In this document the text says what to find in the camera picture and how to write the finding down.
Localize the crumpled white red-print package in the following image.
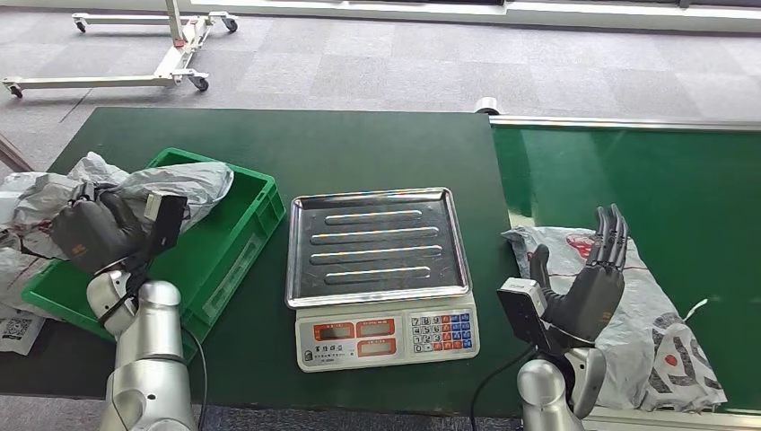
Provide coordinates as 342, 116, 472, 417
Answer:
0, 171, 82, 305

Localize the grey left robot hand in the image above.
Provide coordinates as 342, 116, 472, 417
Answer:
50, 180, 150, 276

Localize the white wheeled stand frame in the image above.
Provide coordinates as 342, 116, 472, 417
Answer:
1, 0, 239, 100

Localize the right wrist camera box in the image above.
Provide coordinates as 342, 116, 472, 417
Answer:
496, 277, 563, 356

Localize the steel scale tray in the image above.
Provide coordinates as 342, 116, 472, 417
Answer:
284, 188, 474, 309

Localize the large grey red-print mailer package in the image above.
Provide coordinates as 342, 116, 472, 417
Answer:
502, 224, 728, 415

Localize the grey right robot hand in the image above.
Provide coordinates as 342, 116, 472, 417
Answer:
529, 204, 630, 347

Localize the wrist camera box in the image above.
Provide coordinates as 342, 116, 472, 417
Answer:
142, 189, 189, 254
496, 277, 563, 356

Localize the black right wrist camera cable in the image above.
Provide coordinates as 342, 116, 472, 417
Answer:
469, 345, 537, 431

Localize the brown wooden bar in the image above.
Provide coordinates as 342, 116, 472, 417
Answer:
0, 131, 34, 173

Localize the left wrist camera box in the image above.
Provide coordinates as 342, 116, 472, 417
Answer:
142, 189, 189, 254

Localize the black left wrist camera cable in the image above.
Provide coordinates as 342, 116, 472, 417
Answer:
180, 327, 209, 431

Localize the white electronic scale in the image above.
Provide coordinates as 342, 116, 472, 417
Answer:
284, 188, 481, 374

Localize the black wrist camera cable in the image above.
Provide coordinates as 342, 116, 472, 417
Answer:
469, 345, 537, 431
180, 327, 209, 431

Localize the flat white QR-code package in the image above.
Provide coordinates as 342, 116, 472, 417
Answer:
0, 303, 48, 356

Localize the green plastic crate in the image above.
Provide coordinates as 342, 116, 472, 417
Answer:
22, 147, 286, 363

